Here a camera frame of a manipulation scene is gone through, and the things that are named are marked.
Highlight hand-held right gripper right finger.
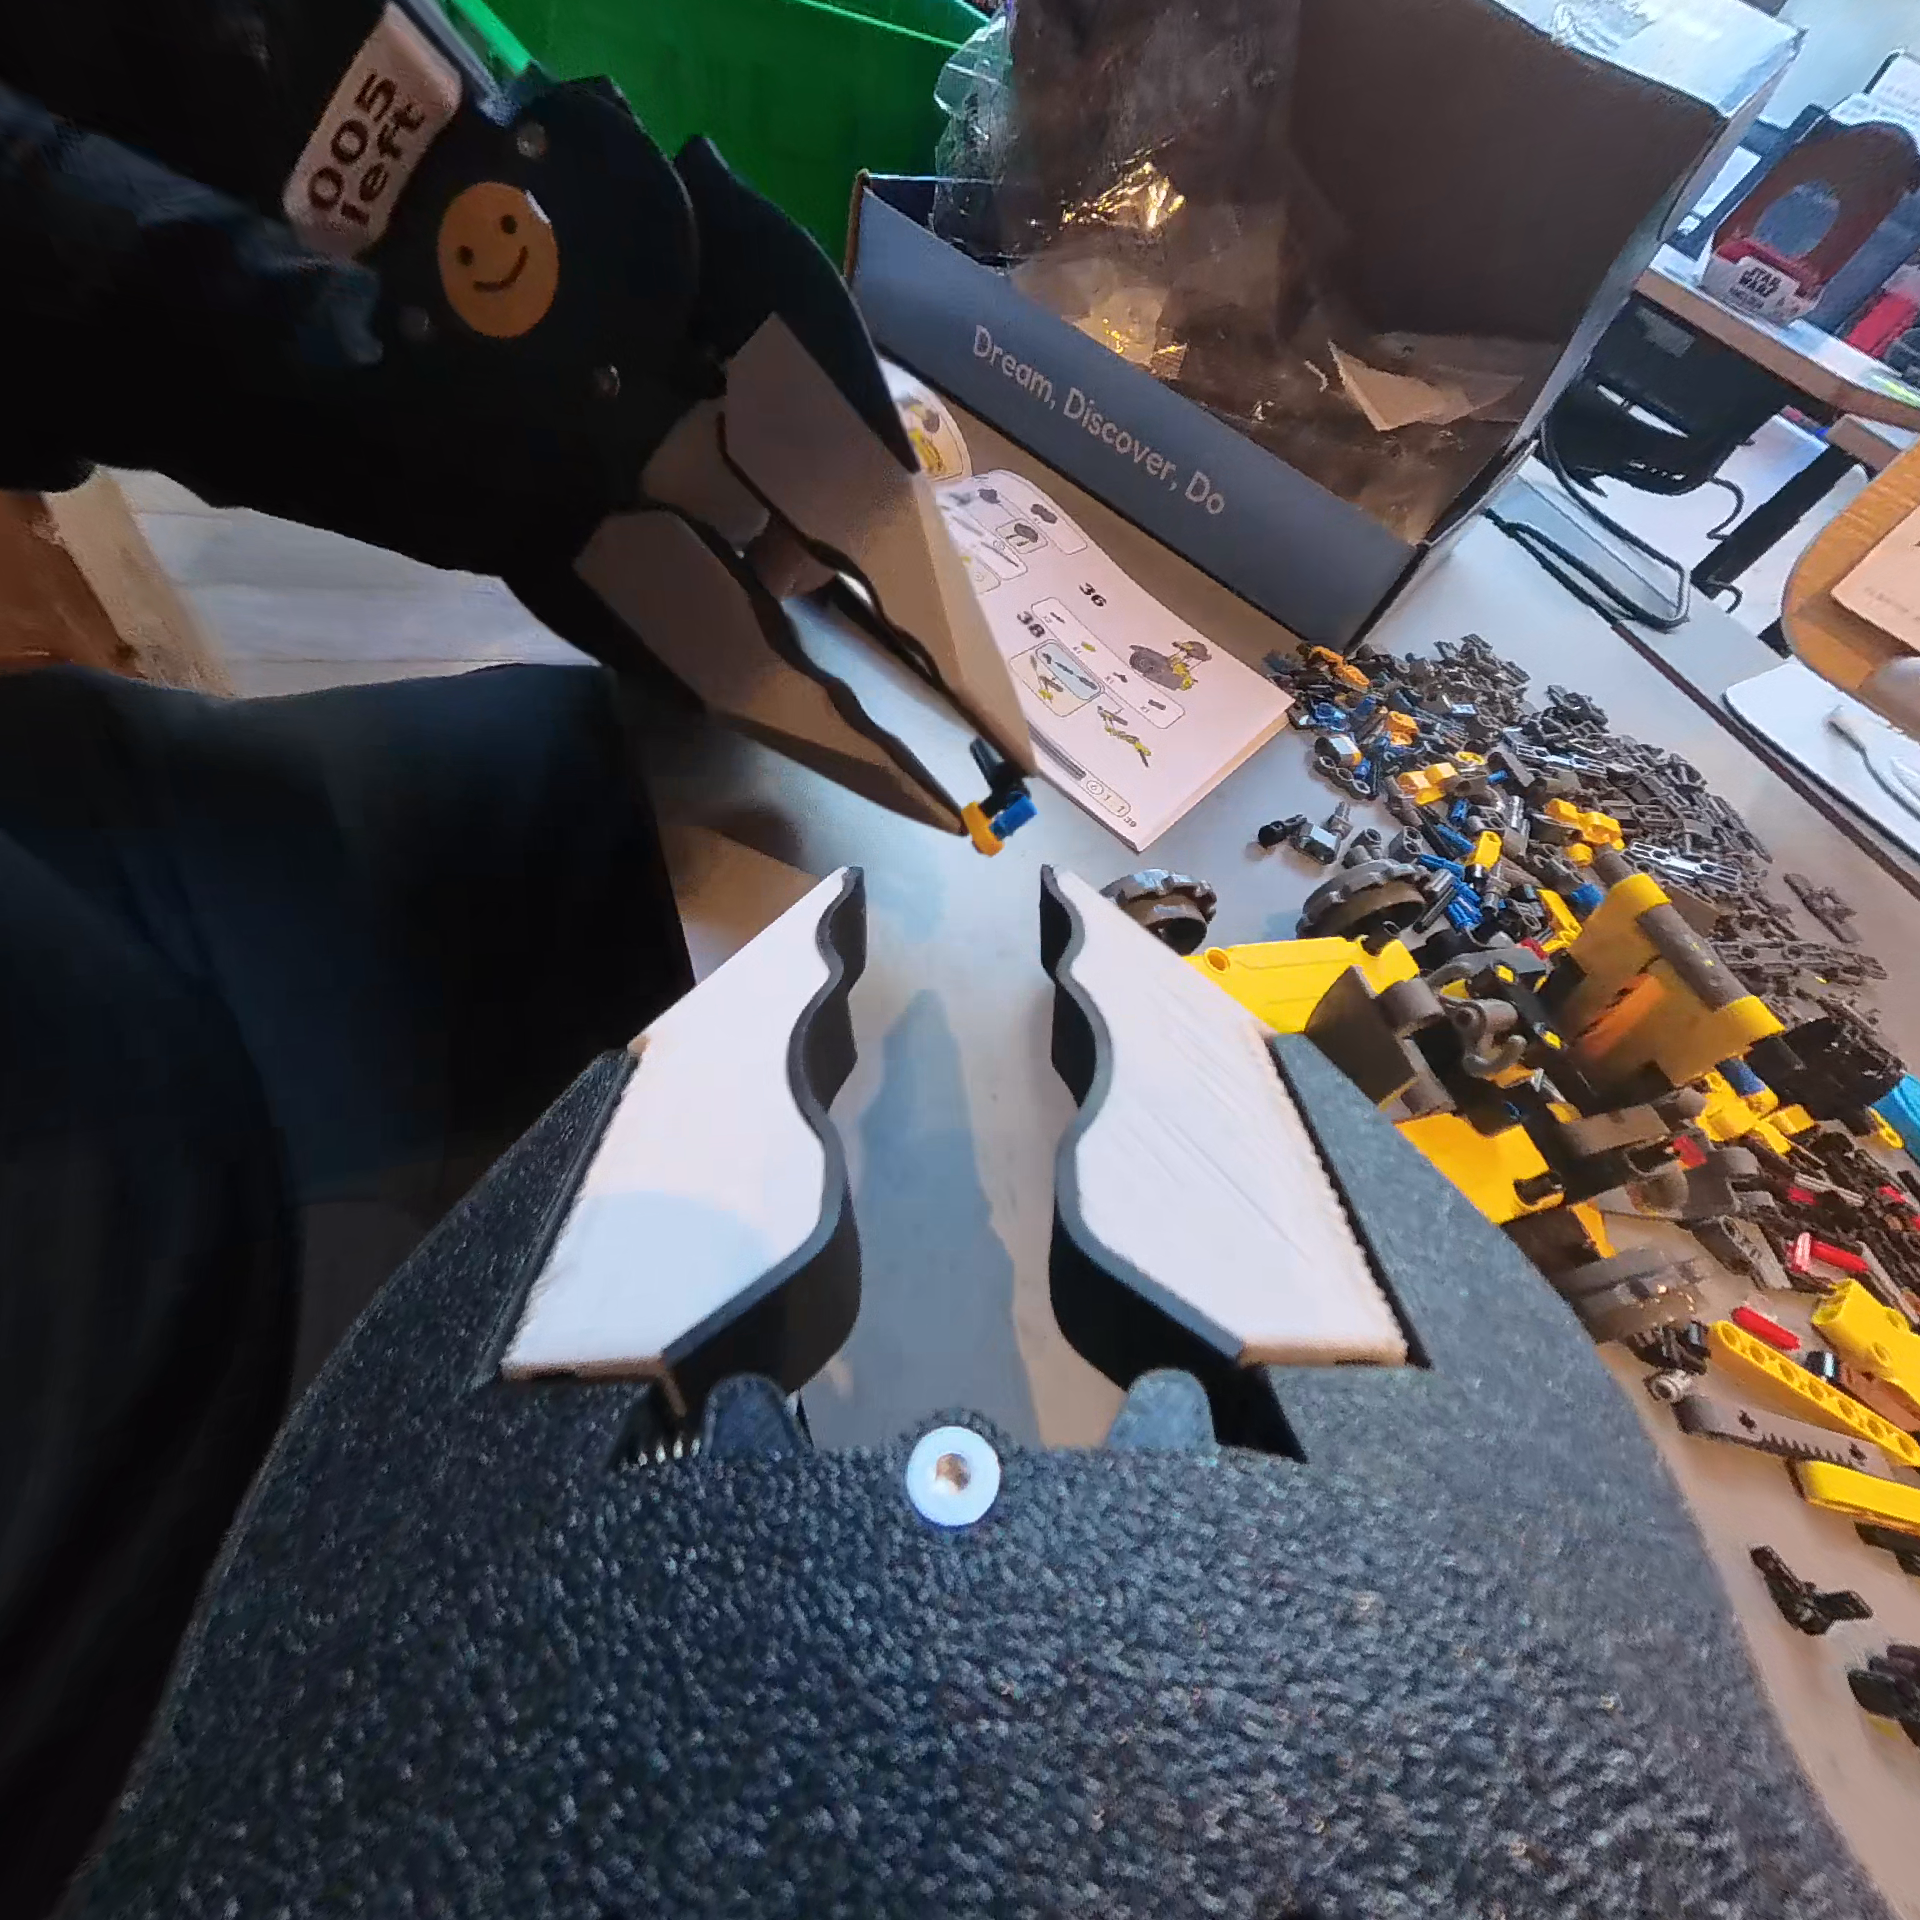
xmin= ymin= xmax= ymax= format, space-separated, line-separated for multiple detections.
xmin=1039 ymin=865 xmax=1412 ymax=1383

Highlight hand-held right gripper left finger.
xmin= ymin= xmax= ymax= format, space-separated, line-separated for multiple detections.
xmin=498 ymin=865 xmax=872 ymax=1419

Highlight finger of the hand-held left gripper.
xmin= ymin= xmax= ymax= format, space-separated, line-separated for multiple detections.
xmin=573 ymin=507 xmax=970 ymax=838
xmin=717 ymin=312 xmax=1039 ymax=785

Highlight instruction booklet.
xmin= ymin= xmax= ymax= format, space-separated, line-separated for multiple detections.
xmin=884 ymin=360 xmax=1296 ymax=854

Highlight person's left forearm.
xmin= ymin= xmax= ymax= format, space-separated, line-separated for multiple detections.
xmin=0 ymin=0 xmax=396 ymax=502

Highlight grey desk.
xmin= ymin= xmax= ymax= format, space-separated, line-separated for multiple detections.
xmin=598 ymin=375 xmax=1920 ymax=1920

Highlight green storage bin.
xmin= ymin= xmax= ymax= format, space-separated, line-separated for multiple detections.
xmin=449 ymin=0 xmax=991 ymax=257

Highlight dark cardboard box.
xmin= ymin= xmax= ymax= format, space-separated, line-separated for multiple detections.
xmin=848 ymin=0 xmax=1800 ymax=649

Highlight person's grey trouser leg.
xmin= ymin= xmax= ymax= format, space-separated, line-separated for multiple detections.
xmin=224 ymin=660 xmax=698 ymax=1354

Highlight crumpled plastic bag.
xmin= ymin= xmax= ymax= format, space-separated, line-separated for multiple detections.
xmin=929 ymin=0 xmax=1560 ymax=512

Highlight yellow black brick vehicle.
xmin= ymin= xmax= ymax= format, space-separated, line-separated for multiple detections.
xmin=1101 ymin=863 xmax=1800 ymax=1338

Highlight pile of small dark connectors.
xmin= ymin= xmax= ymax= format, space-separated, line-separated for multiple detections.
xmin=1257 ymin=631 xmax=1892 ymax=1023

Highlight white flat device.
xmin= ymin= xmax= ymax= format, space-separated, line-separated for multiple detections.
xmin=1726 ymin=660 xmax=1920 ymax=859

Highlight round wooden table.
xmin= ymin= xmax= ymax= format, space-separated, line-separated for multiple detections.
xmin=1783 ymin=451 xmax=1920 ymax=695

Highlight red toy box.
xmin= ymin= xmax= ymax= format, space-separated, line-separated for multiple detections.
xmin=1703 ymin=97 xmax=1920 ymax=326

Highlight black cable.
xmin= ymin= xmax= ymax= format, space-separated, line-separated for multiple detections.
xmin=1485 ymin=434 xmax=1701 ymax=636

